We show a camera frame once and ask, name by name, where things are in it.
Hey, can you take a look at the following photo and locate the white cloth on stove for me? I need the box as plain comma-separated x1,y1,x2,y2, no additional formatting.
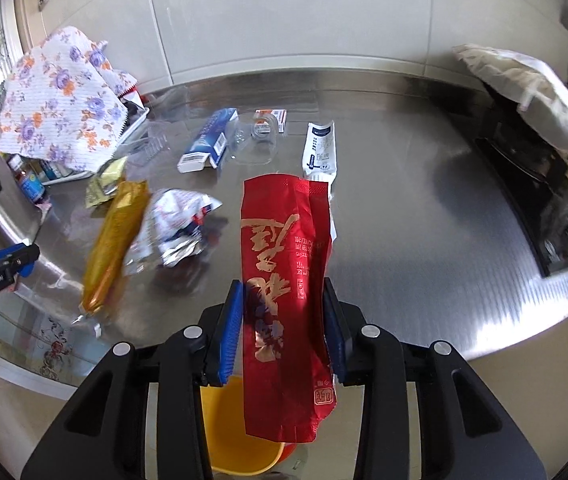
452,44,568,155

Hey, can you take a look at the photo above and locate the yellow trash bin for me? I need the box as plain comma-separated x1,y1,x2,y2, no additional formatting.
200,376,285,477

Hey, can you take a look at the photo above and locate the yellow-green snack wrapper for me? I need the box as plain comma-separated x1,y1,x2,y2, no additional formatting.
84,156,128,208

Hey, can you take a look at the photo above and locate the white storage tray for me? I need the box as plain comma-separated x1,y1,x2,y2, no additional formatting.
40,101,150,186

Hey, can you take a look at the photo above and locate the blue toothpaste box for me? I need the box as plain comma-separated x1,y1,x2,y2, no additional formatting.
177,107,237,174

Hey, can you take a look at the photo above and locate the white squeezed tube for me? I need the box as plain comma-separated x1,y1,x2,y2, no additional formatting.
301,122,337,191

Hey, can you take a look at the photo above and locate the black gas stove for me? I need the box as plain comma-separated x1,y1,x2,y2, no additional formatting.
430,84,568,276

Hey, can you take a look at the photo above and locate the clear plastic tray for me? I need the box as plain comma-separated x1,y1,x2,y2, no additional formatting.
124,122,171,167

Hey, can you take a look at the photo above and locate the orange long snack wrapper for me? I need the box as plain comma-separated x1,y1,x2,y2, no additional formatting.
81,180,150,314

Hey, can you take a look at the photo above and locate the brown medicine bottle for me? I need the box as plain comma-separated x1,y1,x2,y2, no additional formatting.
7,155,45,204

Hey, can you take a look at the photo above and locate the red snack wrapper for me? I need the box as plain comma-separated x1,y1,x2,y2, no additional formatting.
240,174,336,443

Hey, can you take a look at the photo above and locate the clear plastic bottle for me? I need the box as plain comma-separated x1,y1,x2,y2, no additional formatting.
226,112,280,165

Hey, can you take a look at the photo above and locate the floral white cloth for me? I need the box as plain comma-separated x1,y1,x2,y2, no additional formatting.
0,26,138,172

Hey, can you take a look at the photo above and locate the small orange white box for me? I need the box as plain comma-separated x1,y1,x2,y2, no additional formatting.
254,108,287,134

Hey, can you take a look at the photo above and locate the silver white wrapper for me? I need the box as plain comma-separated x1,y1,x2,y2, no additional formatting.
124,188,222,275

